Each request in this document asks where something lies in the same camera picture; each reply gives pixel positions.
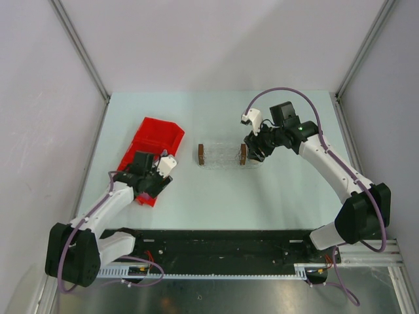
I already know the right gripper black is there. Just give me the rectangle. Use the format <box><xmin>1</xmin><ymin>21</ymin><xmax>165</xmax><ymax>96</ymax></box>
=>
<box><xmin>244</xmin><ymin>120</ymin><xmax>284</xmax><ymax>163</ymax></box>

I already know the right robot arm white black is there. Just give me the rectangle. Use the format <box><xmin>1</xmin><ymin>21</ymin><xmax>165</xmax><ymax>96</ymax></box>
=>
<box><xmin>241</xmin><ymin>101</ymin><xmax>391</xmax><ymax>262</ymax></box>

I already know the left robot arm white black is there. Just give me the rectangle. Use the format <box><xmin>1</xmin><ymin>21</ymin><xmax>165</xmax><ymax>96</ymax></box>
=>
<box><xmin>45</xmin><ymin>151</ymin><xmax>177</xmax><ymax>294</ymax></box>

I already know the pink toothpaste tube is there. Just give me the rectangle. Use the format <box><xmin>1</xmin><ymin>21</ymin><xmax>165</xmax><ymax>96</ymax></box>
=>
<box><xmin>136</xmin><ymin>193</ymin><xmax>154</xmax><ymax>204</ymax></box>

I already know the clear textured glass tray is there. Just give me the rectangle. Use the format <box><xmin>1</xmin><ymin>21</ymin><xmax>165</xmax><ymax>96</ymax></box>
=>
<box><xmin>196</xmin><ymin>143</ymin><xmax>262</xmax><ymax>170</ymax></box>

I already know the red plastic organizer bin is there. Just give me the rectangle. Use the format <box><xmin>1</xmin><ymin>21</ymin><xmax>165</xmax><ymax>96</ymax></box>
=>
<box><xmin>113</xmin><ymin>117</ymin><xmax>185</xmax><ymax>207</ymax></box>

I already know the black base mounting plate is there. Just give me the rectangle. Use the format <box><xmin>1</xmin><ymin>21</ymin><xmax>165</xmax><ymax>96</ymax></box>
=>
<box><xmin>67</xmin><ymin>229</ymin><xmax>384</xmax><ymax>266</ymax></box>

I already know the right brown wooden tray handle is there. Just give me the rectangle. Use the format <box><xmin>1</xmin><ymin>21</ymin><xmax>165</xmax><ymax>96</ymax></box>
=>
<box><xmin>240</xmin><ymin>143</ymin><xmax>247</xmax><ymax>166</ymax></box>

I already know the brown wooden tray handle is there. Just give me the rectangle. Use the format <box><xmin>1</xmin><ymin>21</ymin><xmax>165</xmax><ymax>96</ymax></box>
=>
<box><xmin>198</xmin><ymin>143</ymin><xmax>205</xmax><ymax>166</ymax></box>
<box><xmin>240</xmin><ymin>143</ymin><xmax>247</xmax><ymax>166</ymax></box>

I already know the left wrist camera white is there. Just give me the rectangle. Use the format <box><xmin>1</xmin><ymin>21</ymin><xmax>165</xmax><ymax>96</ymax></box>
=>
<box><xmin>156</xmin><ymin>154</ymin><xmax>177</xmax><ymax>178</ymax></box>

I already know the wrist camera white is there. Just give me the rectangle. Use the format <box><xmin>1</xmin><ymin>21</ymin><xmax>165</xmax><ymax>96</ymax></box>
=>
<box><xmin>240</xmin><ymin>109</ymin><xmax>263</xmax><ymax>135</ymax></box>
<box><xmin>156</xmin><ymin>154</ymin><xmax>177</xmax><ymax>178</ymax></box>

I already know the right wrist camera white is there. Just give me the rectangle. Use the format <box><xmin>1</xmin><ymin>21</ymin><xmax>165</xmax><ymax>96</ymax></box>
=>
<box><xmin>240</xmin><ymin>109</ymin><xmax>263</xmax><ymax>135</ymax></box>

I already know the left brown wooden tray handle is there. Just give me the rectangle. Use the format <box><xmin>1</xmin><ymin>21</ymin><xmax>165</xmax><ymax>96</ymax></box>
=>
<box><xmin>198</xmin><ymin>143</ymin><xmax>205</xmax><ymax>166</ymax></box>

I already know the white slotted cable duct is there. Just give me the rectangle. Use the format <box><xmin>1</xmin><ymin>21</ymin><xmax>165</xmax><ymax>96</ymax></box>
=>
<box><xmin>98</xmin><ymin>263</ymin><xmax>308</xmax><ymax>281</ymax></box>

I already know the aluminium frame rail front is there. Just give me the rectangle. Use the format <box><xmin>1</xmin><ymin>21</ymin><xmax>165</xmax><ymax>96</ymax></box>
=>
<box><xmin>48</xmin><ymin>238</ymin><xmax>403</xmax><ymax>266</ymax></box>

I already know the right aluminium corner post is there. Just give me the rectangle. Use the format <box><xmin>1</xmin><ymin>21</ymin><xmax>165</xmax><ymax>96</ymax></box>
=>
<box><xmin>335</xmin><ymin>0</ymin><xmax>399</xmax><ymax>99</ymax></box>

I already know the aluminium corner post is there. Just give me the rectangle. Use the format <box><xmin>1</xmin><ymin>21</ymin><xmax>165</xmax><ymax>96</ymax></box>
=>
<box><xmin>335</xmin><ymin>0</ymin><xmax>399</xmax><ymax>99</ymax></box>
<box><xmin>48</xmin><ymin>0</ymin><xmax>111</xmax><ymax>102</ymax></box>

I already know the left aluminium corner post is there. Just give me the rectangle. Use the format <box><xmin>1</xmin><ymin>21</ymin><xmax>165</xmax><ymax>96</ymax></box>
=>
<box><xmin>48</xmin><ymin>0</ymin><xmax>111</xmax><ymax>102</ymax></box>

